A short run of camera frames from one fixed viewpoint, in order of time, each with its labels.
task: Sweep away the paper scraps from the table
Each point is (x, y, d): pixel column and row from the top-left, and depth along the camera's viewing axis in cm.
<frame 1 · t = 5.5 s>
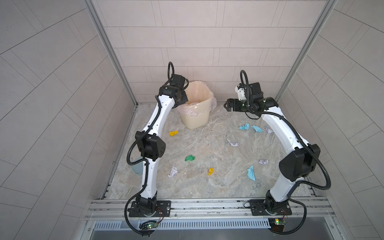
left hand: (185, 97, 88), fingers closed
right hand: (229, 104, 82), fingers open
cream plastic trash bin: (193, 122, 104), point 3 cm above the table
yellow paper scrap near bin: (172, 133, 100), on the table
green crumpled paper scrap: (190, 158, 88), point 2 cm above the table
white paper scrap front left: (174, 171, 84), on the table
small yellow paper scrap: (210, 171, 84), on the table
light blue paper scrap front: (250, 173, 82), point 2 cm above the table
printed paper scrap centre: (234, 144, 95), on the table
printed paper scrap right: (263, 162, 87), on the table
light blue crumpled paper scrap: (246, 126, 104), on the table

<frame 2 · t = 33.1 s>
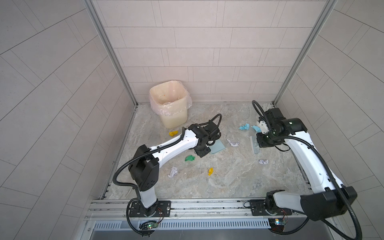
left hand: (204, 148, 82), fingers closed
right hand: (258, 142, 75), fingers closed
cream plastic trash bin: (173, 123, 98), point 7 cm above the table
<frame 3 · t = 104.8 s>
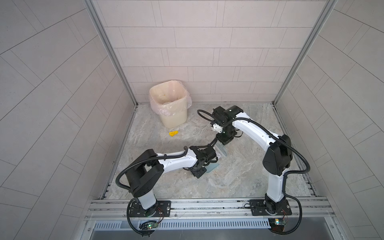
left hand: (200, 170, 84), fingers closed
right hand: (222, 143, 83), fingers closed
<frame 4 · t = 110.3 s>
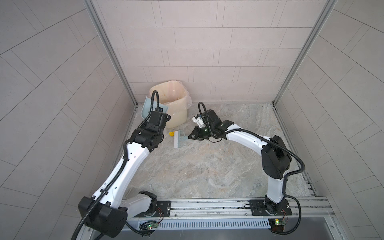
left hand: (150, 124, 74), fingers closed
right hand: (188, 138, 81), fingers closed
